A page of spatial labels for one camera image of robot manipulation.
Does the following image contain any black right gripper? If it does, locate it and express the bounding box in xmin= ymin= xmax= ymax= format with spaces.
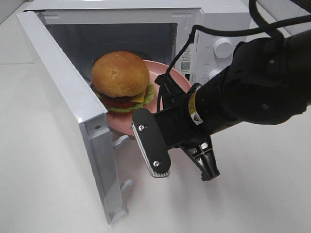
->
xmin=154 ymin=74 xmax=220 ymax=181

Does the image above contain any lower white microwave knob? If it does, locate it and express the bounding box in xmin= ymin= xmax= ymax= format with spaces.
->
xmin=207 ymin=69 xmax=221 ymax=81

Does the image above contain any burger with lettuce and cheese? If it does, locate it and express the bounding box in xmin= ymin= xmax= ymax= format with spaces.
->
xmin=90 ymin=51 xmax=156 ymax=115

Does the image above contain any pink round plate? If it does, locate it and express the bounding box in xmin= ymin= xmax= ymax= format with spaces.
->
xmin=105 ymin=59 xmax=192 ymax=141

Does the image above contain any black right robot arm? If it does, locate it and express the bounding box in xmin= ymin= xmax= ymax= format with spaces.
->
xmin=152 ymin=31 xmax=311 ymax=181

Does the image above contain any white microwave knob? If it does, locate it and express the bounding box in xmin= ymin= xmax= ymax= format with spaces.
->
xmin=213 ymin=38 xmax=234 ymax=59
xmin=207 ymin=69 xmax=221 ymax=81

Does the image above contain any glass microwave turntable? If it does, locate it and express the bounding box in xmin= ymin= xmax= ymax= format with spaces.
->
xmin=80 ymin=41 xmax=150 ymax=83

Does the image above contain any white microwave oven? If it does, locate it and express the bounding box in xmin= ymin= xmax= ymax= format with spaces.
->
xmin=24 ymin=0 xmax=251 ymax=84

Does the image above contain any upper white microwave knob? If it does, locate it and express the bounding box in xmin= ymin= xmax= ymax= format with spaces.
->
xmin=213 ymin=38 xmax=234 ymax=59

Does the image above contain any white microwave door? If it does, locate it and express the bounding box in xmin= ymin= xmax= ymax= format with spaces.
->
xmin=17 ymin=11 xmax=131 ymax=223

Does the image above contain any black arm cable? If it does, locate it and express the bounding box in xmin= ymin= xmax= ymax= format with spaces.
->
xmin=156 ymin=0 xmax=292 ymax=112

